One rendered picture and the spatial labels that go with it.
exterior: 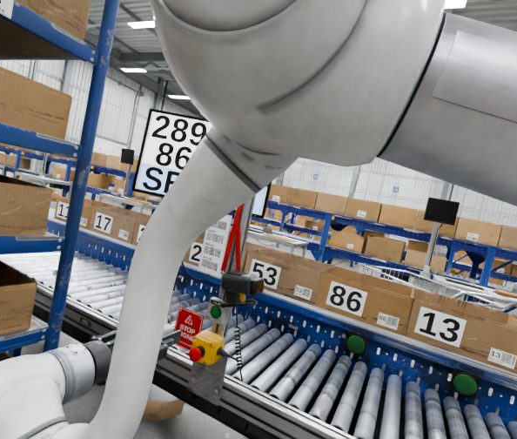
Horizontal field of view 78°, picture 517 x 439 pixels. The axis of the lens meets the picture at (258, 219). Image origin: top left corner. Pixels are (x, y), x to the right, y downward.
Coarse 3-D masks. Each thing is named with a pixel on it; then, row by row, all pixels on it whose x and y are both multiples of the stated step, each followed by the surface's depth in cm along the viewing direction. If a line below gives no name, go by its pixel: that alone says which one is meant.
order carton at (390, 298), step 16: (336, 272) 173; (352, 272) 169; (320, 288) 147; (368, 288) 138; (384, 288) 162; (400, 288) 159; (320, 304) 147; (368, 304) 138; (384, 304) 136; (400, 304) 133; (368, 320) 138; (400, 320) 133
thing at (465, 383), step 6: (456, 378) 117; (462, 378) 116; (468, 378) 116; (456, 384) 117; (462, 384) 116; (468, 384) 115; (474, 384) 115; (462, 390) 116; (468, 390) 115; (474, 390) 115
